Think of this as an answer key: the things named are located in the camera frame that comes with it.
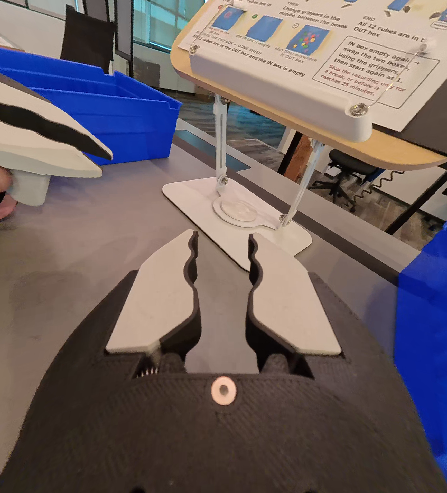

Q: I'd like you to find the printed instruction sheet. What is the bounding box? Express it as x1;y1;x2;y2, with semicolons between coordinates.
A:
178;0;447;131

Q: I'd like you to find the black cloth cover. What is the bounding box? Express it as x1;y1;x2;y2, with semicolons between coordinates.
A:
60;4;116;74

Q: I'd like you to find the blue plastic bin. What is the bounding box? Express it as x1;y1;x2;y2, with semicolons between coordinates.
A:
395;220;447;493
0;42;183;165

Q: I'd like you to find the black office chair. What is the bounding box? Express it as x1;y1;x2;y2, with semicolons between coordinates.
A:
310;148;386;212

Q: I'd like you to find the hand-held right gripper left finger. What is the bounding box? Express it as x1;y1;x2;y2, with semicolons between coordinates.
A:
105;229;202;366

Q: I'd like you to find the black metal desk leg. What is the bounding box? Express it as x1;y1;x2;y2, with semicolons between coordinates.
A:
385;162;447;235

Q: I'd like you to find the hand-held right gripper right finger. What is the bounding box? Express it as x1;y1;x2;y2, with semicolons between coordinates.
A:
246;233;342;363

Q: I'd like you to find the white document stand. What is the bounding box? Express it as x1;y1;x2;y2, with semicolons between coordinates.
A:
163;0;447;272

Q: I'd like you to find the black flat panel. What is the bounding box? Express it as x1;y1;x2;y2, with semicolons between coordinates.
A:
378;50;447;156

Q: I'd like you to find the black coiled cable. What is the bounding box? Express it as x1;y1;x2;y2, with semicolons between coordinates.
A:
381;167;407;189

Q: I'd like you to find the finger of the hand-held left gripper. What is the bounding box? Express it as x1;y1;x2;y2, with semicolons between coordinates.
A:
0;105;103;207
0;65;113;160

